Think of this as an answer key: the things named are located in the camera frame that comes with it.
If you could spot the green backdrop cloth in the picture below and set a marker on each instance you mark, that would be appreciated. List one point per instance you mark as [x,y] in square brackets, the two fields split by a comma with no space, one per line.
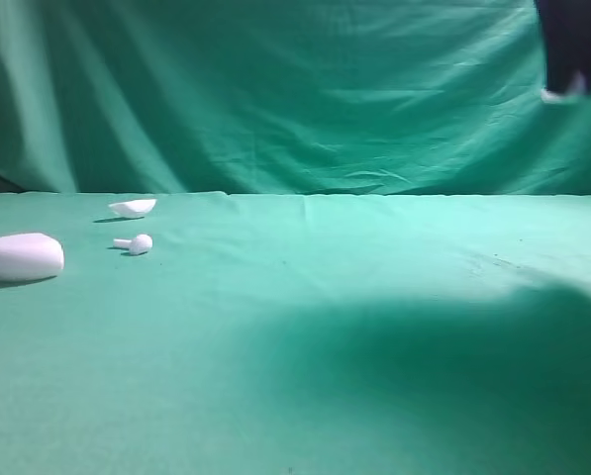
[283,97]

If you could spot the white earbud case lid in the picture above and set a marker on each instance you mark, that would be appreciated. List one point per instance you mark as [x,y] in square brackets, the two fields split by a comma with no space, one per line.
[133,209]

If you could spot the white earbud case base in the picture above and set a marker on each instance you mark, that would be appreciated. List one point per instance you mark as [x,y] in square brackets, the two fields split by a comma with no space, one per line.
[30,257]

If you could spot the green table cloth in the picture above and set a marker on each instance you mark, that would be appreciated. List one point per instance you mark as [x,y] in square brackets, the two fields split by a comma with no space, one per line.
[301,335]

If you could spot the white earbud near case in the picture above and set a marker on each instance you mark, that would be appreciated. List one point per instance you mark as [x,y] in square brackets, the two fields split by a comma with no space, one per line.
[138,245]

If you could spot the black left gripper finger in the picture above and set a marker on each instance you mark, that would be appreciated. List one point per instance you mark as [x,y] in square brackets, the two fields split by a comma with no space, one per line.
[560,39]

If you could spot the white bluetooth earbud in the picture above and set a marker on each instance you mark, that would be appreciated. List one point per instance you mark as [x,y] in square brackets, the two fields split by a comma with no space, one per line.
[574,92]

